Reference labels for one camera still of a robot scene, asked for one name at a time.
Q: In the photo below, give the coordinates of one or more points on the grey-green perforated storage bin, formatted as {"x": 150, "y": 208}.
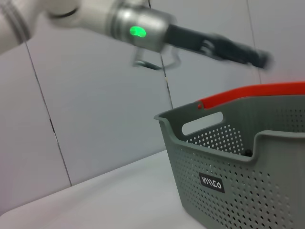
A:
{"x": 226, "y": 190}

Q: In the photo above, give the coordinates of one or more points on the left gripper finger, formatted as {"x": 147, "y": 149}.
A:
{"x": 238, "y": 58}
{"x": 238, "y": 46}

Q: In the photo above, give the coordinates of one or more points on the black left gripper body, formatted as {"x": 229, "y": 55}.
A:
{"x": 186, "y": 37}

